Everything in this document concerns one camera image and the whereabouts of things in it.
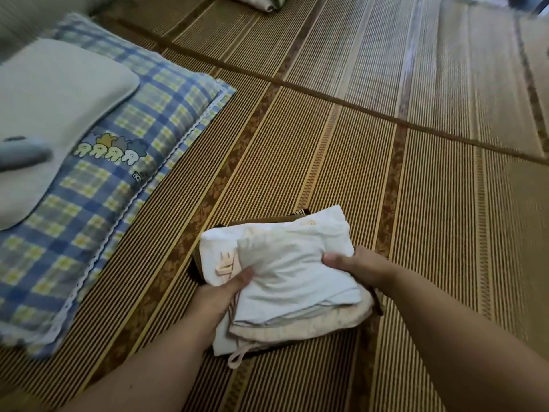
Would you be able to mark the person's right hand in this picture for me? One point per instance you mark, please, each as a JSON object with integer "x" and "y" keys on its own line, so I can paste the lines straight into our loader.
{"x": 365, "y": 268}

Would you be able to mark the person's left hand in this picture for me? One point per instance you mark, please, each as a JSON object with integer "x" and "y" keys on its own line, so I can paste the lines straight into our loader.
{"x": 214, "y": 306}

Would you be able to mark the pale grey garment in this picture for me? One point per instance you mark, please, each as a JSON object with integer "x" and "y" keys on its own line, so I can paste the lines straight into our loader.
{"x": 292, "y": 253}

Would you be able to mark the bamboo bed mat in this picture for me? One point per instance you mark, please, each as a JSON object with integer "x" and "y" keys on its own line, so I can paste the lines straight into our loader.
{"x": 412, "y": 150}

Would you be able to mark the person's right forearm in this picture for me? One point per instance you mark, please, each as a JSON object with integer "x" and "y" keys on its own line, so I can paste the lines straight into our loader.
{"x": 472, "y": 339}

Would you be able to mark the person's left forearm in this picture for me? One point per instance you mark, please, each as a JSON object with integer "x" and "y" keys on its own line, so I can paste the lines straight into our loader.
{"x": 146, "y": 373}

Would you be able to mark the blue plaid pillow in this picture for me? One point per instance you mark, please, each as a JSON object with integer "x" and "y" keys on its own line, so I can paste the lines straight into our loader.
{"x": 129, "y": 184}

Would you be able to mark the folded striped blanket stack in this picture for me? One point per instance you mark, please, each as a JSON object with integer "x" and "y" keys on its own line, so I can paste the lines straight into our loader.
{"x": 257, "y": 2}

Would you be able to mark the cream padded headboard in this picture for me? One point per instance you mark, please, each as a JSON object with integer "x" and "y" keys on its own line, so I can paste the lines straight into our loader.
{"x": 34, "y": 17}

